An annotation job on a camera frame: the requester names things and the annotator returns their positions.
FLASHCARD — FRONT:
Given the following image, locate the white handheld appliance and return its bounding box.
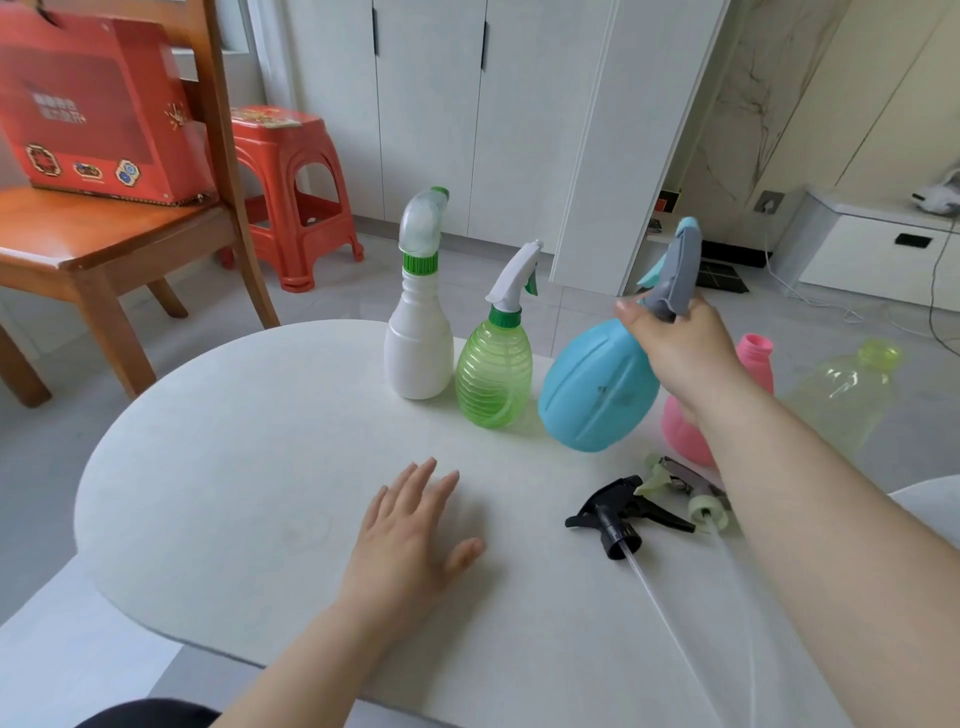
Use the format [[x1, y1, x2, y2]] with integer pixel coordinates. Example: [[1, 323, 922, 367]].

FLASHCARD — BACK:
[[910, 168, 960, 219]]

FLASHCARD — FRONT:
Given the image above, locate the person's dark clothing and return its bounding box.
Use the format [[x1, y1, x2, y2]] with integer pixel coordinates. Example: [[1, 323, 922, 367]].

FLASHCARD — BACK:
[[73, 697, 226, 728]]

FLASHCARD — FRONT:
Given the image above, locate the brown wooden chair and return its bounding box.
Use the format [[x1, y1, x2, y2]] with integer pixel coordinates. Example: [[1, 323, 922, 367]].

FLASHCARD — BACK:
[[0, 0, 281, 411]]

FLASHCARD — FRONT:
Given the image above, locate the red gift box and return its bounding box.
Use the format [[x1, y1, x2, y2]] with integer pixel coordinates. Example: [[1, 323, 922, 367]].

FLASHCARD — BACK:
[[0, 3, 219, 208]]

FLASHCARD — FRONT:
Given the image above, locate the green ribbed spray bottle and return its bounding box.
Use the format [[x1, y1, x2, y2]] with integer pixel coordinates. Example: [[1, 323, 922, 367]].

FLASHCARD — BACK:
[[454, 240, 543, 431]]

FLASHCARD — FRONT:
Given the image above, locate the white round seat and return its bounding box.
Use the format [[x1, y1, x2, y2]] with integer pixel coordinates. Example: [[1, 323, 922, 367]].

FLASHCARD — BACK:
[[888, 475, 960, 552]]

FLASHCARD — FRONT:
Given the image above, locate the pale green spray trigger head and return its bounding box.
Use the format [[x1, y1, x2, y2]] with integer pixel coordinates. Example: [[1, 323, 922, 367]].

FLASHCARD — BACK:
[[633, 453, 759, 728]]

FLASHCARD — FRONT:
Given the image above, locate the pink plastic bottle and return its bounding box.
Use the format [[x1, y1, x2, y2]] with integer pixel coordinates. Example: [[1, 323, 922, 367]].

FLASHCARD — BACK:
[[660, 333, 776, 471]]

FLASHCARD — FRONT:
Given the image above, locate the black spray trigger head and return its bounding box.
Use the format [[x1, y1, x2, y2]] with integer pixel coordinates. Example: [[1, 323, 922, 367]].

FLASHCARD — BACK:
[[564, 475, 725, 728]]

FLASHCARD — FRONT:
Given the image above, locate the black floor tray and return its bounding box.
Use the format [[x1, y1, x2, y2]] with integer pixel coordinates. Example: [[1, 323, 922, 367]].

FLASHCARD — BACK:
[[693, 258, 751, 294]]

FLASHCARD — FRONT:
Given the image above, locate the white wardrobe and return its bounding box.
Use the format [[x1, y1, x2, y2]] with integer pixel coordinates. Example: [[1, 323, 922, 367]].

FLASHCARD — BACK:
[[283, 0, 733, 298]]

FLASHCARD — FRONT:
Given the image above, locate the person's right forearm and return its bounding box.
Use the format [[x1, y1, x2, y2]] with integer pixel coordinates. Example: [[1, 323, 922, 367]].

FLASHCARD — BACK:
[[688, 386, 960, 728]]

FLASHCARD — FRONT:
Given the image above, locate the person's right hand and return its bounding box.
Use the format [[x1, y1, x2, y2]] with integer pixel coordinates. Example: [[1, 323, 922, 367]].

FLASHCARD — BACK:
[[615, 292, 760, 426]]

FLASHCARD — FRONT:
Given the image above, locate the white cable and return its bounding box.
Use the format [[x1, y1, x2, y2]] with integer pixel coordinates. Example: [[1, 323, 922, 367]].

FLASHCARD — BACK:
[[760, 213, 867, 325]]

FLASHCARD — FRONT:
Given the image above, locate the person's left hand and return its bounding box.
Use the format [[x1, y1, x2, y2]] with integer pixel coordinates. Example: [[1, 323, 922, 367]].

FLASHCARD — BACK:
[[341, 457, 487, 631]]

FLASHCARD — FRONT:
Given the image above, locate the person's left forearm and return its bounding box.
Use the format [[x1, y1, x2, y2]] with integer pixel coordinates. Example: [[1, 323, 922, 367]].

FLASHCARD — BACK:
[[212, 596, 421, 728]]

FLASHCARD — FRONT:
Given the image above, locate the red plastic stool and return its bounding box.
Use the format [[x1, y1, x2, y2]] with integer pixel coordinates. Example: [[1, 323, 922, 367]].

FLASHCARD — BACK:
[[216, 106, 366, 294]]

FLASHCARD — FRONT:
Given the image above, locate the white spray bottle green collar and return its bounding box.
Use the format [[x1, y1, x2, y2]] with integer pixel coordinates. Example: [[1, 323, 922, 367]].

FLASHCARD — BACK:
[[383, 186, 456, 402]]

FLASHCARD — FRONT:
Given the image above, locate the blue spray bottle grey head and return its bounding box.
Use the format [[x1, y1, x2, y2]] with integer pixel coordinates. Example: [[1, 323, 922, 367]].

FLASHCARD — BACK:
[[537, 216, 706, 454]]

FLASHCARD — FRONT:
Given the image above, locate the pale green transparent bottle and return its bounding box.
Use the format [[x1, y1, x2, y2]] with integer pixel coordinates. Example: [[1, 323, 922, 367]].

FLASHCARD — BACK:
[[778, 338, 906, 460]]

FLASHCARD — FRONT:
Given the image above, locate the black cable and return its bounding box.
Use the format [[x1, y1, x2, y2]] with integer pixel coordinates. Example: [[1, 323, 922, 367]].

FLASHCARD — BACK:
[[925, 216, 960, 336]]

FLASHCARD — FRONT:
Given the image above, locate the white low cabinet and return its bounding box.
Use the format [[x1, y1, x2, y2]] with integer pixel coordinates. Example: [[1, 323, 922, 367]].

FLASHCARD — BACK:
[[772, 186, 960, 314]]

